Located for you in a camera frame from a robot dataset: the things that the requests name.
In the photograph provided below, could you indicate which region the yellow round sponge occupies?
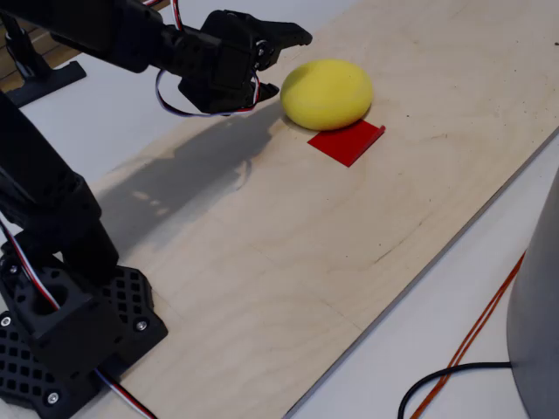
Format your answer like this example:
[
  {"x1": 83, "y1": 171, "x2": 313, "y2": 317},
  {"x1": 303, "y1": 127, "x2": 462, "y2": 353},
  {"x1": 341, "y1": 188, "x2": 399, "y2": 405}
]
[{"x1": 279, "y1": 58, "x2": 374, "y2": 132}]

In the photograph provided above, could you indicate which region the black lattice robot base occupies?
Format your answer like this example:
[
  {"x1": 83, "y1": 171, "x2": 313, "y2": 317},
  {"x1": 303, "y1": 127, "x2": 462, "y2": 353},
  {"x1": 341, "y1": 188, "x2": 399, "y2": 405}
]
[{"x1": 0, "y1": 265, "x2": 169, "y2": 419}]

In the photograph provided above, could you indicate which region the red square plate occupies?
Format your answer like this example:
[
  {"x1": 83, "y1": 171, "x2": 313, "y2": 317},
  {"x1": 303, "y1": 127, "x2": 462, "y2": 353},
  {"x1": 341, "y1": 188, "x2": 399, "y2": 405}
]
[{"x1": 307, "y1": 120, "x2": 388, "y2": 169}]

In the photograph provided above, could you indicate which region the light plywood board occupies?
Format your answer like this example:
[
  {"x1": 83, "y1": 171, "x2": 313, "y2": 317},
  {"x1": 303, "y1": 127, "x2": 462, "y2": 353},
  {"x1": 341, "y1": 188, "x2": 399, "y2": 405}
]
[{"x1": 73, "y1": 0, "x2": 559, "y2": 419}]

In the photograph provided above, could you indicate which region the black clamp stand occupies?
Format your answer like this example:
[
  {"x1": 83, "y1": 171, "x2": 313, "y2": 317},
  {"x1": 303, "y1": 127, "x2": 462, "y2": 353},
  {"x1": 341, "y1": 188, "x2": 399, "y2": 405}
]
[{"x1": 3, "y1": 15, "x2": 87, "y2": 110}]

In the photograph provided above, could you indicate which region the grey cylindrical container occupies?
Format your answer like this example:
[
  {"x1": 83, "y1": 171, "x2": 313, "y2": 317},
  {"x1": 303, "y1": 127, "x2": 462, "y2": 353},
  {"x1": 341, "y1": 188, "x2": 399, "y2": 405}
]
[{"x1": 506, "y1": 168, "x2": 559, "y2": 419}]

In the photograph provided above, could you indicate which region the gripper servo cable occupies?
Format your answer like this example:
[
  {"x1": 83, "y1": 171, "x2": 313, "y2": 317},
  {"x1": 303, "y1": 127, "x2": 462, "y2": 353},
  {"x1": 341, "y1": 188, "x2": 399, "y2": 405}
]
[{"x1": 155, "y1": 68, "x2": 264, "y2": 118}]

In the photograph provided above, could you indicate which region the shoulder servo cable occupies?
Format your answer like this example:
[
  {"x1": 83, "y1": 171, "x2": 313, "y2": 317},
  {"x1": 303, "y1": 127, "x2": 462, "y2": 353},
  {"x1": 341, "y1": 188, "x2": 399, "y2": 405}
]
[{"x1": 0, "y1": 217, "x2": 60, "y2": 311}]

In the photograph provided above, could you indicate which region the orange wire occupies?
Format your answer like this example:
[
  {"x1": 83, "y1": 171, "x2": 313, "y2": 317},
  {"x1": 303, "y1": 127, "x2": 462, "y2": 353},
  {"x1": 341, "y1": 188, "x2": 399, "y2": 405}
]
[
  {"x1": 414, "y1": 261, "x2": 525, "y2": 419},
  {"x1": 408, "y1": 251, "x2": 528, "y2": 419}
]

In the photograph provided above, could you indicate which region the base servo lead cable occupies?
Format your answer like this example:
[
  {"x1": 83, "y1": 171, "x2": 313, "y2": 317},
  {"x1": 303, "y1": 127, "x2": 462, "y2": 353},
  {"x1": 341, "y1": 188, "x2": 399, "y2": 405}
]
[{"x1": 93, "y1": 368, "x2": 158, "y2": 419}]

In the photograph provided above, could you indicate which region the thin black cable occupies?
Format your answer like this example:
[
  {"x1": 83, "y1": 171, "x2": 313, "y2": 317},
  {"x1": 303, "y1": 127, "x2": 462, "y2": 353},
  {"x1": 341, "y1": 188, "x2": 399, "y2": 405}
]
[{"x1": 397, "y1": 361, "x2": 514, "y2": 419}]

